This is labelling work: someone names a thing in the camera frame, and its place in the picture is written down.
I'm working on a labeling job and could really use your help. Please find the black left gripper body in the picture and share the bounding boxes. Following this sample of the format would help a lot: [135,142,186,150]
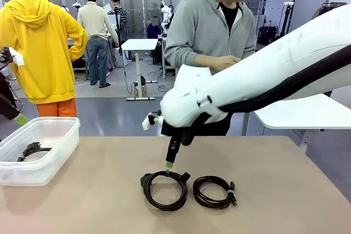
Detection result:
[0,66,13,101]

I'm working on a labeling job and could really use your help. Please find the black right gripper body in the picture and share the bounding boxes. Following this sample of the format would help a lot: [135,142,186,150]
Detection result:
[161,112,206,147]

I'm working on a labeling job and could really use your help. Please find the black power cord round plug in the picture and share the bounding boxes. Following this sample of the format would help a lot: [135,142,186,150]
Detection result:
[140,170,191,213]

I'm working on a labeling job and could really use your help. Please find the black power cord slim plug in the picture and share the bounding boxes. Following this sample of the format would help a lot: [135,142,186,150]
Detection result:
[16,141,53,163]

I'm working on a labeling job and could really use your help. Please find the black USB cable grey tape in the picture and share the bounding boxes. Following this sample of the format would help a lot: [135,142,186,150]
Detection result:
[193,175,239,209]

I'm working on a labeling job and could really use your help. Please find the person's right forearm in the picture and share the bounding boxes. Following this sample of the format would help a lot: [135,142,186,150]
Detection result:
[164,44,213,72]

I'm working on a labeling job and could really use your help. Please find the person's right hand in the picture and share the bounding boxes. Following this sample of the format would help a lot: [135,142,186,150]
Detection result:
[210,54,242,72]

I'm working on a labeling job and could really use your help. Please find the orange shorts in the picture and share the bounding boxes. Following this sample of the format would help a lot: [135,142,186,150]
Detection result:
[36,97,78,118]

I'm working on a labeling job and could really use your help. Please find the yellow hoodie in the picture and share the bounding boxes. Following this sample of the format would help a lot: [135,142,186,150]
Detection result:
[0,0,89,105]

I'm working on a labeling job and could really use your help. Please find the clear plastic storage container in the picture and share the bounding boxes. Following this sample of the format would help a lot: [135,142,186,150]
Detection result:
[0,116,81,187]

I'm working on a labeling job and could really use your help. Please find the white standing desk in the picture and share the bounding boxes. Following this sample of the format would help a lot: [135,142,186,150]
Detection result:
[120,38,159,101]

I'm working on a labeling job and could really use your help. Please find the seated person in blue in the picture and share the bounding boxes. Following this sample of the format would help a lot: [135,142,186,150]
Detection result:
[146,16,163,40]

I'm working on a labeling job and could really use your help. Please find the person in grey hoodie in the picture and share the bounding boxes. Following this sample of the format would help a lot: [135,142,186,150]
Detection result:
[163,0,264,136]

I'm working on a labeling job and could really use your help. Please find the person in beige sweater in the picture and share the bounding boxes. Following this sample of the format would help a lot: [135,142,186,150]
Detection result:
[77,0,120,89]

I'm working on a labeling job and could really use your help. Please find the large white table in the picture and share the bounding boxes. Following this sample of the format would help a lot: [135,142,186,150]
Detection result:
[253,93,351,131]

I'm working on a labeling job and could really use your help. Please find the person in striped sweater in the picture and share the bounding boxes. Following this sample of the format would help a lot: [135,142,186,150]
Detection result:
[111,0,129,54]

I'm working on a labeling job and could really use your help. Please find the black tripod stand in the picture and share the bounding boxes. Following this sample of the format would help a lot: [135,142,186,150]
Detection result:
[282,2,295,38]

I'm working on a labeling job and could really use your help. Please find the clothes rack with garments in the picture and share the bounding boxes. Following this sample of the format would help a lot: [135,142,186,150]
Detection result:
[312,1,349,19]

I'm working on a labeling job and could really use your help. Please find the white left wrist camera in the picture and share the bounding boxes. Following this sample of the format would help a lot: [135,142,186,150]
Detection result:
[0,47,26,67]

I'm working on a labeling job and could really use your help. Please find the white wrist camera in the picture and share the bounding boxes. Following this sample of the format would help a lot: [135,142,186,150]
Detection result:
[141,110,165,131]
[0,47,26,67]

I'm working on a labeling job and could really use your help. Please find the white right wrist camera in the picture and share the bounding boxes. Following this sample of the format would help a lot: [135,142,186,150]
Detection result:
[141,110,165,131]

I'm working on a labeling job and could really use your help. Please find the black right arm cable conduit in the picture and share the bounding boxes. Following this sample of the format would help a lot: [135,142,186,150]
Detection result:
[216,44,351,114]

